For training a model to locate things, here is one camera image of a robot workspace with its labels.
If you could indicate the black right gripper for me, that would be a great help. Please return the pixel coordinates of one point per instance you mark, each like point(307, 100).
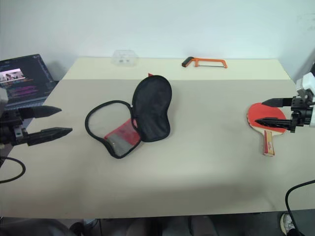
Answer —
point(300, 113)

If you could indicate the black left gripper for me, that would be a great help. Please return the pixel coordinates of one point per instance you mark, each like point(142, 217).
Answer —
point(11, 127)

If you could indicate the red table tennis paddle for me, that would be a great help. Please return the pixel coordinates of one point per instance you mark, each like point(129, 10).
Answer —
point(261, 113)

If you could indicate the clear black-rimmed paddle case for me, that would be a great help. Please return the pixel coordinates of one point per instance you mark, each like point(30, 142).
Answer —
point(152, 110)

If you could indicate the open grey laptop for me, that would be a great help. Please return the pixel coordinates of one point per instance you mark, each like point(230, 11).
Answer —
point(24, 81)

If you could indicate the clear plastic box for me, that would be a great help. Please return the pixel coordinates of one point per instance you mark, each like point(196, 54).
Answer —
point(125, 59)

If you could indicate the white sneaker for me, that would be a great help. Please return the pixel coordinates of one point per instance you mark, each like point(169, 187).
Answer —
point(286, 223)

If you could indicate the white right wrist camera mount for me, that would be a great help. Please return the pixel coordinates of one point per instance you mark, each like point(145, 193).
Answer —
point(307, 84)

